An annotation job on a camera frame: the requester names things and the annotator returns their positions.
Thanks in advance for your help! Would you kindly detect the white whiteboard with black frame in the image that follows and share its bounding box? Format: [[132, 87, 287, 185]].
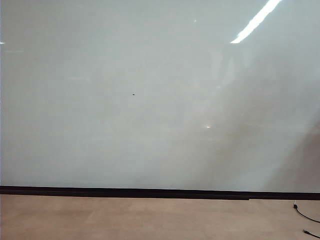
[[0, 0, 320, 201]]

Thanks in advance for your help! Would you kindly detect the black table edge rail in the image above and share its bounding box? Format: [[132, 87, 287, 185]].
[[0, 192, 251, 202]]

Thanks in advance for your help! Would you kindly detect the black cable with plug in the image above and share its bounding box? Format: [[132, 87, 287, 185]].
[[292, 202, 320, 224]]

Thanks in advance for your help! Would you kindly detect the thin black cable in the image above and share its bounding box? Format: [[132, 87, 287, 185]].
[[302, 228, 320, 239]]

